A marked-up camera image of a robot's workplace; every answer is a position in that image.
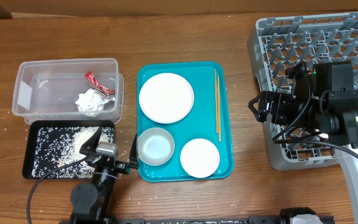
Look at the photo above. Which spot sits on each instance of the wooden chopstick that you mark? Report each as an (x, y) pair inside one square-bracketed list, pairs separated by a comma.
[(219, 109), (216, 100)]

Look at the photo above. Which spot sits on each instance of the clear plastic bin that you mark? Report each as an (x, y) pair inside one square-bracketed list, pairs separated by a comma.
[(48, 89)]

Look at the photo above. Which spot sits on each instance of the white bowl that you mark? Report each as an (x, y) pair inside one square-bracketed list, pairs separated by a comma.
[(199, 158)]

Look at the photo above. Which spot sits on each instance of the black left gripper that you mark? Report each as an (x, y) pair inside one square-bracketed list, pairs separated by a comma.
[(124, 167)]

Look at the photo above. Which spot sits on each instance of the grey dish rack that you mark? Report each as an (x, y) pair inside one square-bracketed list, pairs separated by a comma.
[(278, 43)]

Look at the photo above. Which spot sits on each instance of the black tray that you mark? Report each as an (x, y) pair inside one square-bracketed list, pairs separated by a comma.
[(52, 144)]

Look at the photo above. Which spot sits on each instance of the teal plastic tray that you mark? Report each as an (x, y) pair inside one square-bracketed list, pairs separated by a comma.
[(199, 123)]

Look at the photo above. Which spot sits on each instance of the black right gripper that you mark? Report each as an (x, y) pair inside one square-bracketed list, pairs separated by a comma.
[(278, 99)]

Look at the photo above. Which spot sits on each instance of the white tissue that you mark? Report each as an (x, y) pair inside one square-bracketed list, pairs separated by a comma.
[(92, 103)]

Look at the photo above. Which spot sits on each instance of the red snack wrapper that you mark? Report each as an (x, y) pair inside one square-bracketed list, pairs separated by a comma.
[(101, 90)]

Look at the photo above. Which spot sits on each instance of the grey bowl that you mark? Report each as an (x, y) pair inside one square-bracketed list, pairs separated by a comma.
[(155, 146)]

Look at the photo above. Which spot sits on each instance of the large white plate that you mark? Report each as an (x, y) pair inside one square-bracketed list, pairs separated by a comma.
[(166, 98)]

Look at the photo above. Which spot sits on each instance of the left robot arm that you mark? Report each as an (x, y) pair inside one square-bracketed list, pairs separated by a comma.
[(90, 200)]

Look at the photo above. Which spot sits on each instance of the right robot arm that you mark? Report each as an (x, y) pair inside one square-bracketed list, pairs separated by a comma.
[(321, 110)]

